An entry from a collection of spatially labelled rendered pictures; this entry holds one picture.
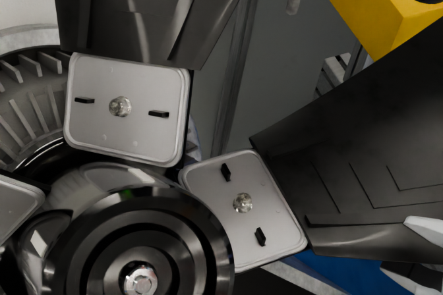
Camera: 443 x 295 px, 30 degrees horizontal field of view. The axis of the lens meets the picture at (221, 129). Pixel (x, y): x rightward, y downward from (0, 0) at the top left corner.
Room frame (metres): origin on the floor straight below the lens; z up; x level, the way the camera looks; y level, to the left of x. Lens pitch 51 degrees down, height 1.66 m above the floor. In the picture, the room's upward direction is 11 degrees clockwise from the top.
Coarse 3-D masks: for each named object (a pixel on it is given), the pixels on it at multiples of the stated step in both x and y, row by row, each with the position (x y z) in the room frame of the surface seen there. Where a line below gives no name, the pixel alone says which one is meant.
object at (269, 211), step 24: (192, 168) 0.34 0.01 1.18; (216, 168) 0.35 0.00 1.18; (240, 168) 0.35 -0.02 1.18; (264, 168) 0.35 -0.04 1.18; (192, 192) 0.32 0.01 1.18; (216, 192) 0.33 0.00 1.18; (240, 192) 0.33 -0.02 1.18; (264, 192) 0.33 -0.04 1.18; (240, 216) 0.31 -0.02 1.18; (264, 216) 0.31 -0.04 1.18; (288, 216) 0.32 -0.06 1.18; (240, 240) 0.29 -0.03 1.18; (288, 240) 0.30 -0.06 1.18; (240, 264) 0.27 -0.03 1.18
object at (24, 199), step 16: (0, 176) 0.26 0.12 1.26; (0, 192) 0.25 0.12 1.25; (16, 192) 0.26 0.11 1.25; (32, 192) 0.26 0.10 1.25; (0, 208) 0.26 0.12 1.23; (16, 208) 0.26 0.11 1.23; (32, 208) 0.26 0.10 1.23; (0, 224) 0.26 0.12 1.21; (16, 224) 0.26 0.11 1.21; (0, 240) 0.26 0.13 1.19
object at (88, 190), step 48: (48, 144) 0.32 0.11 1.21; (96, 192) 0.26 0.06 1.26; (144, 192) 0.26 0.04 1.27; (48, 240) 0.23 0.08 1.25; (96, 240) 0.24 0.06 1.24; (144, 240) 0.24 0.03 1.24; (192, 240) 0.26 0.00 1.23; (48, 288) 0.20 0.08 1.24; (96, 288) 0.22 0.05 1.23; (192, 288) 0.23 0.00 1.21
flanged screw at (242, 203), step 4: (244, 192) 0.33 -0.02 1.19; (236, 196) 0.32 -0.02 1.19; (240, 196) 0.32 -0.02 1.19; (244, 196) 0.32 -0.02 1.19; (248, 196) 0.32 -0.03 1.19; (236, 200) 0.32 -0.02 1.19; (240, 200) 0.32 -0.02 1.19; (244, 200) 0.32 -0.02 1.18; (248, 200) 0.32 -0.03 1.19; (236, 204) 0.32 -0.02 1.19; (240, 204) 0.32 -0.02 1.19; (244, 204) 0.32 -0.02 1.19; (248, 204) 0.32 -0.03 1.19; (236, 208) 0.32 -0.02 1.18; (240, 208) 0.31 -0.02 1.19; (244, 208) 0.31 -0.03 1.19; (248, 208) 0.32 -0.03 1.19; (240, 212) 0.31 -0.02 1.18; (244, 212) 0.31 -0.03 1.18
